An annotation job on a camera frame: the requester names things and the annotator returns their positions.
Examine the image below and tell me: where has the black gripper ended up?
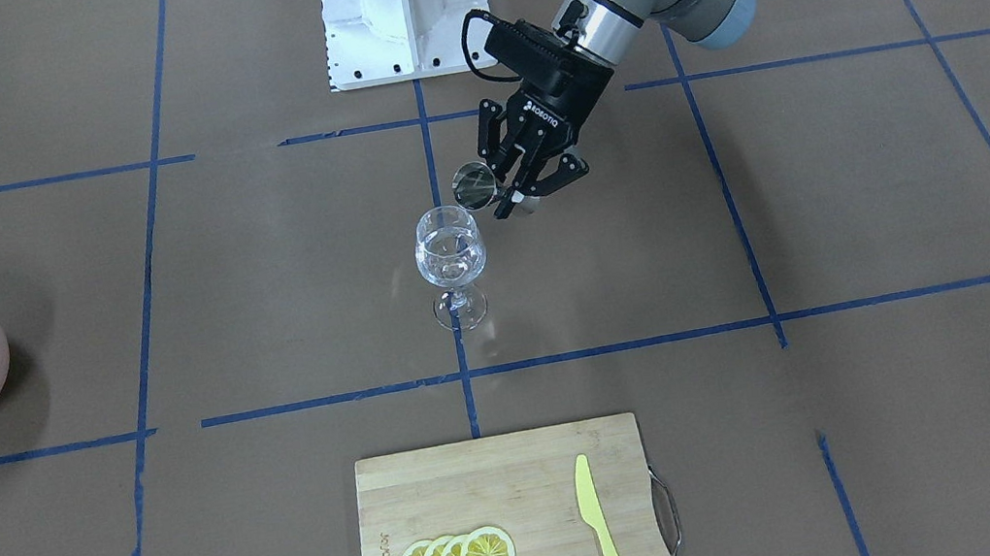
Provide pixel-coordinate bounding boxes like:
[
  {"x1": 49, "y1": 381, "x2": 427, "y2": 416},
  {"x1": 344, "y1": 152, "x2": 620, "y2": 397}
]
[{"x1": 477, "y1": 49, "x2": 615, "y2": 219}]

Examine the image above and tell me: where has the steel jigger cup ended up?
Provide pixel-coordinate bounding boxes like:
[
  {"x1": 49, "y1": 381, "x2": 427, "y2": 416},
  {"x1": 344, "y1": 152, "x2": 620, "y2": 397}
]
[{"x1": 451, "y1": 160, "x2": 542, "y2": 219}]

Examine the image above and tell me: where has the clear wine glass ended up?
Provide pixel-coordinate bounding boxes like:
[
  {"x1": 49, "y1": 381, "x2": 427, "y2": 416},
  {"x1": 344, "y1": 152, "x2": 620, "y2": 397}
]
[{"x1": 413, "y1": 204, "x2": 489, "y2": 333}]

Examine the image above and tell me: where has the wooden cutting board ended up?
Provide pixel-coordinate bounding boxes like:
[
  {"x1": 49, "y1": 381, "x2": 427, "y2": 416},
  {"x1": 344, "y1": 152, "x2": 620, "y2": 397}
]
[{"x1": 354, "y1": 413, "x2": 674, "y2": 556}]

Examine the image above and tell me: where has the yellow plastic knife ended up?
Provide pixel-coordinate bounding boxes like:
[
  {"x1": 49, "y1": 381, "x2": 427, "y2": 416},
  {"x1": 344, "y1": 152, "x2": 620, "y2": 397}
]
[{"x1": 573, "y1": 453, "x2": 619, "y2": 556}]

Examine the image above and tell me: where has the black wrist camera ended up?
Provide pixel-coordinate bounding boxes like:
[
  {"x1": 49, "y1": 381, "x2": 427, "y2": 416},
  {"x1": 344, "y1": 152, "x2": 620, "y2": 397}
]
[{"x1": 482, "y1": 19, "x2": 574, "y2": 83}]

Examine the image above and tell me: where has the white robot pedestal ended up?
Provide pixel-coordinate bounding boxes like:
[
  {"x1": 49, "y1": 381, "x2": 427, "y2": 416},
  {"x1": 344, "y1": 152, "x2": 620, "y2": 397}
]
[{"x1": 320, "y1": 0, "x2": 497, "y2": 92}]

